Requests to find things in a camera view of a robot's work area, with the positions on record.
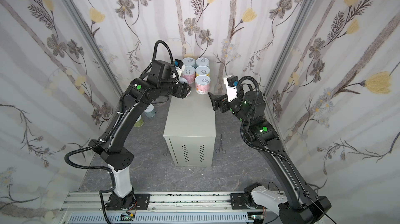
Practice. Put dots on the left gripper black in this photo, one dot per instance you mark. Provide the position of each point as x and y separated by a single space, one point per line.
183 90

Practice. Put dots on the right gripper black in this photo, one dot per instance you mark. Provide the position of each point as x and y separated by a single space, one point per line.
223 103

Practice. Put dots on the pink can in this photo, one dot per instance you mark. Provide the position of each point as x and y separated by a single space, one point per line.
189 74
202 84
183 81

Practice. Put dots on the yellow label can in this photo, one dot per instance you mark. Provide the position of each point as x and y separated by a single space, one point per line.
202 71

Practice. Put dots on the teal coconut can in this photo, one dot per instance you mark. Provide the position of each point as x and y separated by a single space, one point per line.
189 61
202 61

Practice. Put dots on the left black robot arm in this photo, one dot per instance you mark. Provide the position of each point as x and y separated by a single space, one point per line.
160 78

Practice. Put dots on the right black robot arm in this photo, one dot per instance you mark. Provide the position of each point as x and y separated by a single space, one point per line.
299 204

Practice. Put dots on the teal can rear left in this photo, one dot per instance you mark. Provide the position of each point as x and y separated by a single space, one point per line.
150 111

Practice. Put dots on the grey metal cabinet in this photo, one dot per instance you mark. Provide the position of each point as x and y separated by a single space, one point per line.
190 130

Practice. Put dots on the metal scissors right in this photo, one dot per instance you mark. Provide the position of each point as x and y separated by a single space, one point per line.
220 149

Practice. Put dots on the green label can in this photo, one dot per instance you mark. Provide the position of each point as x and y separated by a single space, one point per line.
139 122

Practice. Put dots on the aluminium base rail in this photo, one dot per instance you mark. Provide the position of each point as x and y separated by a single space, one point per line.
166 208

